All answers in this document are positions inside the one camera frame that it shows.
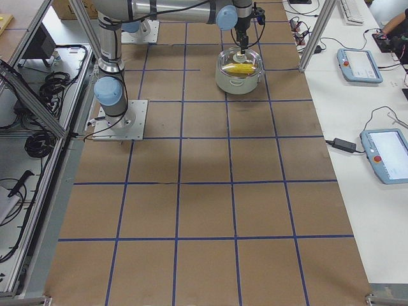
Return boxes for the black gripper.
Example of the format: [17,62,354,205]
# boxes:
[239,31,249,54]

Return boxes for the glass pot lid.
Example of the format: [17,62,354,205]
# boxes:
[217,47,263,78]

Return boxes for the yellow corn cob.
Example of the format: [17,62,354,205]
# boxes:
[221,63,257,77]

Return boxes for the person forearm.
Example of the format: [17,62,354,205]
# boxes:
[382,9,407,34]

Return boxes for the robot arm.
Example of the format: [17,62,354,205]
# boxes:
[92,1,265,141]

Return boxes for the grey-green cooking pot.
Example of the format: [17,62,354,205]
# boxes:
[215,63,264,95]

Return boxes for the far teach pendant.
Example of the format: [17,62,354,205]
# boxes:
[337,48,383,84]

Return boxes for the teach pendant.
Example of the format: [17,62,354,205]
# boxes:
[337,48,383,84]
[360,128,407,184]

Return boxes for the white keyboard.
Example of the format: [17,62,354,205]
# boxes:
[339,0,364,26]

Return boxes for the black power adapter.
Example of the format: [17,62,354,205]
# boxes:
[332,138,356,153]

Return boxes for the near teach pendant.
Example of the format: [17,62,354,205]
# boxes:
[360,128,407,184]

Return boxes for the black monitor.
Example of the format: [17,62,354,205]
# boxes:
[22,23,56,68]

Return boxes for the aluminium frame post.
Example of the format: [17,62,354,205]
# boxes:
[298,0,337,73]

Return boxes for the coiled black cables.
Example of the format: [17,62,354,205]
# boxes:
[0,71,80,159]

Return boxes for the aluminium frame rail left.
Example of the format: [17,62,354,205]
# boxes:
[1,60,68,138]

